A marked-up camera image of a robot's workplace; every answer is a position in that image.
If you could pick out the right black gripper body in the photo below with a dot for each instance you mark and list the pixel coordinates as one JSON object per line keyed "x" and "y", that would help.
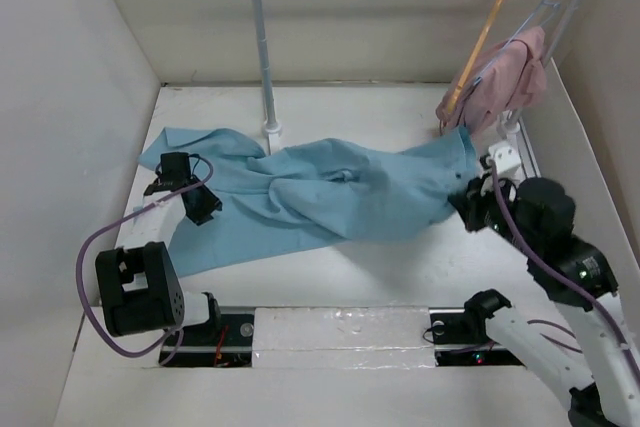
{"x": 482, "y": 209}

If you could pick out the light blue wire hanger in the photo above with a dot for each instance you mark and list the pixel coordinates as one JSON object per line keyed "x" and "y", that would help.
{"x": 540, "y": 8}

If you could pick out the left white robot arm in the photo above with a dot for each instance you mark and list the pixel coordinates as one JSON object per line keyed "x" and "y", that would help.
{"x": 138, "y": 284}

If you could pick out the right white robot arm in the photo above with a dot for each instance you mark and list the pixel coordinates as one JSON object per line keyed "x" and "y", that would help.
{"x": 603, "y": 389}

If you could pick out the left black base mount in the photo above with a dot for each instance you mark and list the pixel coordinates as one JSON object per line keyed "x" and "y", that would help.
{"x": 206, "y": 346}

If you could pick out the wooden clothes hanger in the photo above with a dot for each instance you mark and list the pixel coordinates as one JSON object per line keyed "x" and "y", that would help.
{"x": 478, "y": 46}

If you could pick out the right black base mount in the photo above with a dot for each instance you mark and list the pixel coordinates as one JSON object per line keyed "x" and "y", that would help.
{"x": 457, "y": 343}

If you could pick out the pink garment on hanger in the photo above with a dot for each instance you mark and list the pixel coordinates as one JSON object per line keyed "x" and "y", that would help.
{"x": 505, "y": 77}

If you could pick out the light blue trousers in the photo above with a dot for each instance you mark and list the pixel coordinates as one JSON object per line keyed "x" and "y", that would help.
{"x": 310, "y": 196}

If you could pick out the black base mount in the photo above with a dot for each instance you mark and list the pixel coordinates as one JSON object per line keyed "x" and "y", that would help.
{"x": 206, "y": 346}
{"x": 457, "y": 343}

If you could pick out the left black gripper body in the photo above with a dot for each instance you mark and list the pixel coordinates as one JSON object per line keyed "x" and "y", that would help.
{"x": 192, "y": 181}

